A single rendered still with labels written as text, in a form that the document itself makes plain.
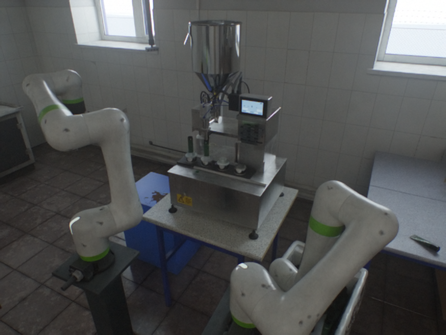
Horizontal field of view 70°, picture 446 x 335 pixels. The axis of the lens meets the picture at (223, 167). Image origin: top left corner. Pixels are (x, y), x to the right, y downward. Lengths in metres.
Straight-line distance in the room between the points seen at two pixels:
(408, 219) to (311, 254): 1.11
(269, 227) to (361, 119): 1.58
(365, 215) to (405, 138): 2.17
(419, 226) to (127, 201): 1.65
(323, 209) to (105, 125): 0.81
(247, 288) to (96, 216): 0.67
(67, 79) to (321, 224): 1.21
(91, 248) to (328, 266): 0.90
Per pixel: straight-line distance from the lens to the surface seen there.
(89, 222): 1.35
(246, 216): 1.78
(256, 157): 1.83
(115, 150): 1.25
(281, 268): 1.40
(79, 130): 1.19
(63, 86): 1.58
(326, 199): 1.11
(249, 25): 3.21
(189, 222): 1.93
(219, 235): 1.83
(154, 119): 4.07
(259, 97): 1.71
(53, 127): 1.19
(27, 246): 3.35
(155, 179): 2.69
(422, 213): 2.34
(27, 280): 3.01
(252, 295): 1.02
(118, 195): 1.35
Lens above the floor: 1.94
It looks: 28 degrees down
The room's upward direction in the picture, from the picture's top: straight up
